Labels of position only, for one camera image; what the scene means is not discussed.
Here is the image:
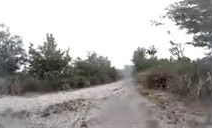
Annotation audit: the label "pale dirt track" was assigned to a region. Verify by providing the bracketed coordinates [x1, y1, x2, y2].
[0, 79, 162, 128]

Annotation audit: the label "row of green trees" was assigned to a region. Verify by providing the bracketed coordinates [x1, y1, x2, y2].
[0, 23, 123, 96]

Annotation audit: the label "dry grass verge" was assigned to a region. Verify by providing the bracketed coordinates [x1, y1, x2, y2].
[0, 97, 105, 128]

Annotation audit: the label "dry bushes and trees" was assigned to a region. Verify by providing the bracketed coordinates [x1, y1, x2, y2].
[131, 0, 212, 101]

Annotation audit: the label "dry scrub ground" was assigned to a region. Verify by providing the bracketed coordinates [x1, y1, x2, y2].
[135, 83, 212, 128]

